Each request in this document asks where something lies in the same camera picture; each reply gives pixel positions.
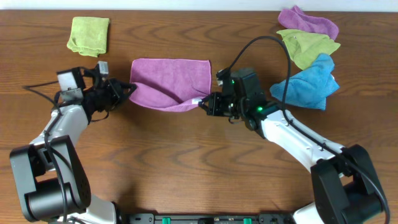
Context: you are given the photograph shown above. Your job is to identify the folded green cloth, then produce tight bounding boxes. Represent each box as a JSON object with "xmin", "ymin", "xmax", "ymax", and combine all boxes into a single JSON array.
[{"xmin": 67, "ymin": 17, "xmax": 110, "ymax": 57}]

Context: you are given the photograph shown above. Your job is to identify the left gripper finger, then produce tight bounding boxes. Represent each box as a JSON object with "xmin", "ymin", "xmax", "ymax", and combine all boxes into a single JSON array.
[
  {"xmin": 117, "ymin": 80, "xmax": 137, "ymax": 95},
  {"xmin": 111, "ymin": 90, "xmax": 134, "ymax": 110}
]

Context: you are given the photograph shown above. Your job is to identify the crumpled olive green cloth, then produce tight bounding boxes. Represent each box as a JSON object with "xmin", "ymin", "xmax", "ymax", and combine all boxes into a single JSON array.
[{"xmin": 277, "ymin": 29, "xmax": 341, "ymax": 70}]

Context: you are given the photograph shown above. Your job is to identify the crumpled blue cloth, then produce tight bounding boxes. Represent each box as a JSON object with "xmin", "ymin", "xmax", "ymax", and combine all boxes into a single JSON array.
[{"xmin": 285, "ymin": 54, "xmax": 340, "ymax": 110}]

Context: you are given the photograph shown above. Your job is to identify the purple cloth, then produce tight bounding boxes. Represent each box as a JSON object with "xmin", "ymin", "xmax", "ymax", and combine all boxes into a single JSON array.
[
  {"xmin": 278, "ymin": 6, "xmax": 340, "ymax": 40},
  {"xmin": 129, "ymin": 58, "xmax": 212, "ymax": 112}
]

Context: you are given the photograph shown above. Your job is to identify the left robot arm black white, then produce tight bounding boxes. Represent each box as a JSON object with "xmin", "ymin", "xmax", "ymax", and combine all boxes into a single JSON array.
[{"xmin": 9, "ymin": 61, "xmax": 137, "ymax": 223}]

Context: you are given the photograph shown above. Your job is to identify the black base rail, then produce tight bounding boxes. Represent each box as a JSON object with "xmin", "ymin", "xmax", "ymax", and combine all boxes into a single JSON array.
[{"xmin": 126, "ymin": 213, "xmax": 296, "ymax": 224}]

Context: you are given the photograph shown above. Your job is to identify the crumpled purple cloth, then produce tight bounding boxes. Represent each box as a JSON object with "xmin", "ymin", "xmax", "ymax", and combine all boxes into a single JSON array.
[{"xmin": 278, "ymin": 6, "xmax": 340, "ymax": 40}]

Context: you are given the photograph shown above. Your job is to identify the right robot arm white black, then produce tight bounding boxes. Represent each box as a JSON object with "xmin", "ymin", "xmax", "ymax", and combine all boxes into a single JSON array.
[{"xmin": 198, "ymin": 92, "xmax": 391, "ymax": 223}]

